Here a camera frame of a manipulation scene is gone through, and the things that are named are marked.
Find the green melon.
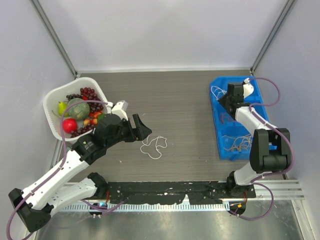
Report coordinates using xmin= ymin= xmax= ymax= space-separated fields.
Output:
xmin=68 ymin=98 xmax=90 ymax=121

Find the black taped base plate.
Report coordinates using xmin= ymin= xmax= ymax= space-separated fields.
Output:
xmin=94 ymin=181 xmax=256 ymax=205

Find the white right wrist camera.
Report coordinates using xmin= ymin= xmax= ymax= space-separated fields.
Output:
xmin=242 ymin=77 xmax=255 ymax=98

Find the left aluminium frame post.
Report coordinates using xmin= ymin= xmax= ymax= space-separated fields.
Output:
xmin=30 ymin=0 xmax=78 ymax=79

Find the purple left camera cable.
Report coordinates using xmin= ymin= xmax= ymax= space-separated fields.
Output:
xmin=5 ymin=99 xmax=111 ymax=240

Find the blue plastic divided bin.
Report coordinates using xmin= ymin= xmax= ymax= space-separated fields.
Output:
xmin=208 ymin=75 xmax=271 ymax=161

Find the white slotted cable duct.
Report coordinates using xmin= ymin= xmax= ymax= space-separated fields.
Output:
xmin=62 ymin=201 xmax=230 ymax=212

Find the aluminium corner frame post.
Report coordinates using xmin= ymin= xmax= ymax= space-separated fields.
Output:
xmin=249 ymin=0 xmax=297 ymax=76

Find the white plastic fruit basket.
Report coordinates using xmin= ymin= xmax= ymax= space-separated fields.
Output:
xmin=43 ymin=77 xmax=108 ymax=143

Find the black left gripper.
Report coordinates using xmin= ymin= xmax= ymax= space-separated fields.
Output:
xmin=105 ymin=113 xmax=152 ymax=148

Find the green yellow pear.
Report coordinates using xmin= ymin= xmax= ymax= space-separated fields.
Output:
xmin=58 ymin=101 xmax=68 ymax=117

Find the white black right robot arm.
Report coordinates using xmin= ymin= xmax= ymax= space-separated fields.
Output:
xmin=218 ymin=78 xmax=294 ymax=198

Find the white thin cable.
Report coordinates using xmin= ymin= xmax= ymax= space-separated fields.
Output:
xmin=139 ymin=135 xmax=168 ymax=160
xmin=210 ymin=85 xmax=227 ymax=102

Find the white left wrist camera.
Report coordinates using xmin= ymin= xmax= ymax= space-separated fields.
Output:
xmin=106 ymin=100 xmax=129 ymax=121

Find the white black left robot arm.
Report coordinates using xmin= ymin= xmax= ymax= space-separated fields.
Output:
xmin=8 ymin=113 xmax=152 ymax=233

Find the dark purple grape bunch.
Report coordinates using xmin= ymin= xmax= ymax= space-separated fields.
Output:
xmin=66 ymin=94 xmax=83 ymax=101

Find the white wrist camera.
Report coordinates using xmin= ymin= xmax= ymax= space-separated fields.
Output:
xmin=242 ymin=77 xmax=255 ymax=98
xmin=106 ymin=100 xmax=129 ymax=121

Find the red apple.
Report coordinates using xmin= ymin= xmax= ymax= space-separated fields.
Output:
xmin=62 ymin=118 xmax=78 ymax=134

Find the red grape bunch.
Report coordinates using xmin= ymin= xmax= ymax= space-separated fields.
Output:
xmin=80 ymin=87 xmax=104 ymax=113

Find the pale cable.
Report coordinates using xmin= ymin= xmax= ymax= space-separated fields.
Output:
xmin=222 ymin=133 xmax=254 ymax=153

